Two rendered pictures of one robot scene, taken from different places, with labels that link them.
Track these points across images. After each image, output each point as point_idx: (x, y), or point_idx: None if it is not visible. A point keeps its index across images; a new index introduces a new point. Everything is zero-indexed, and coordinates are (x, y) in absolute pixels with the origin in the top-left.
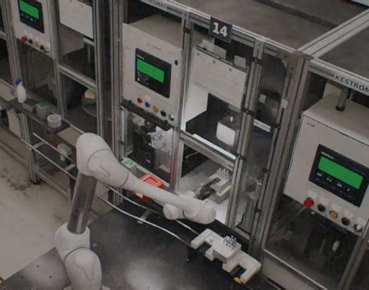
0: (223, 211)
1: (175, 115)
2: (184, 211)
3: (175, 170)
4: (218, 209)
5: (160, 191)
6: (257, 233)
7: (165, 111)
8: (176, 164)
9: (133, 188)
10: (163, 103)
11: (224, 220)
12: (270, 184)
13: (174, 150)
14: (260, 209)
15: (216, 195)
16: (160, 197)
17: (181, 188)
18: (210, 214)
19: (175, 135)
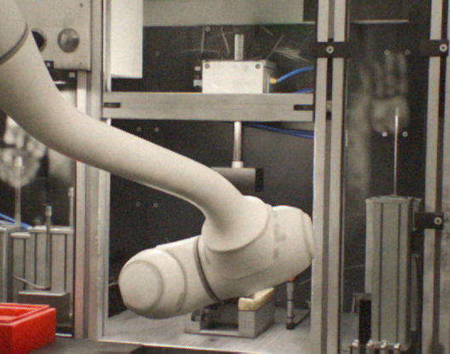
0: (281, 344)
1: (80, 24)
2: (214, 238)
3: (93, 244)
4: (263, 343)
5: (131, 135)
6: (443, 317)
7: (42, 30)
8: (96, 217)
9: (43, 99)
10: (31, 7)
11: (302, 352)
12: None
13: (84, 165)
14: (435, 211)
15: (242, 306)
16: (138, 150)
17: (114, 335)
18: (304, 220)
19: (83, 104)
